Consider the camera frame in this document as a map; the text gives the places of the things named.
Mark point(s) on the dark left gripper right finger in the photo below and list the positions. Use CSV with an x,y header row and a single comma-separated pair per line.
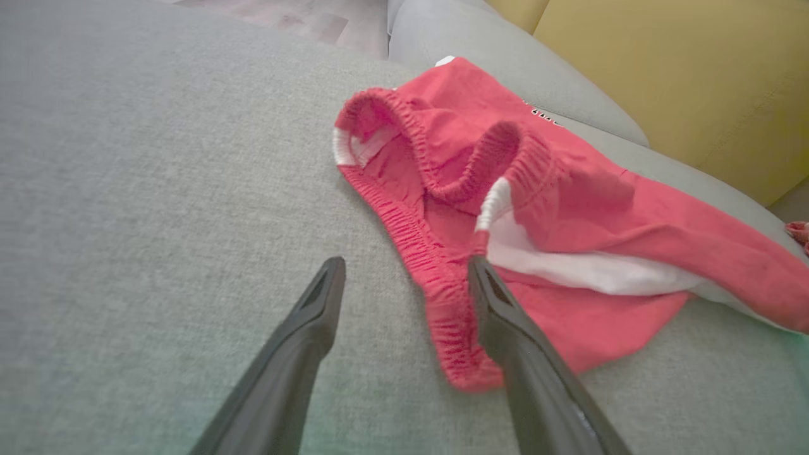
x,y
537,385

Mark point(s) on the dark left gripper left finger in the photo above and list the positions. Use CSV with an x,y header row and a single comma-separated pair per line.
x,y
291,366

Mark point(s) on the red shorts white stripe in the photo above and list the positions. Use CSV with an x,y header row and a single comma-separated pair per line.
x,y
581,196

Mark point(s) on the red white basketball jersey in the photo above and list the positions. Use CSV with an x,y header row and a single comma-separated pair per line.
x,y
800,232

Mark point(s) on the grey sofa seat cushion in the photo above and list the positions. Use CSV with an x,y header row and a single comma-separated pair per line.
x,y
158,189

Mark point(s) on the yellow sofa backrest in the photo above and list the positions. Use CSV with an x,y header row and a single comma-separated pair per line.
x,y
682,76

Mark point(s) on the small grey sofa cushion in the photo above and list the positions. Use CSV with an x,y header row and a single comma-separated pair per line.
x,y
505,44

